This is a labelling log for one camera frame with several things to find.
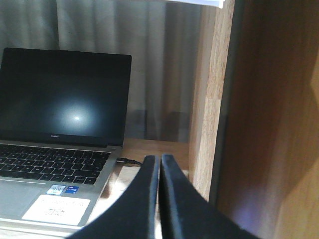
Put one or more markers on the white paper sheet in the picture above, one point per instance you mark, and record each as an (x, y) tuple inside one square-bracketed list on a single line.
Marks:
[(214, 3)]

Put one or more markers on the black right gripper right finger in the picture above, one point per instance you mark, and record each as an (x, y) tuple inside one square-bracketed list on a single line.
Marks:
[(185, 214)]

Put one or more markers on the grey Huawei laptop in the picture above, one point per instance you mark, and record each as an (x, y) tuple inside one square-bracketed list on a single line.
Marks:
[(62, 124)]

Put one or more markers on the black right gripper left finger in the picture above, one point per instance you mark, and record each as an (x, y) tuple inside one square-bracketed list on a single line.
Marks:
[(133, 215)]

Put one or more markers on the grey curtain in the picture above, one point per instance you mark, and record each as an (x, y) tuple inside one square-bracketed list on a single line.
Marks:
[(161, 37)]

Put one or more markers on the wooden shelf unit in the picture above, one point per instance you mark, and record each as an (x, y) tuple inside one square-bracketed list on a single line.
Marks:
[(254, 135)]

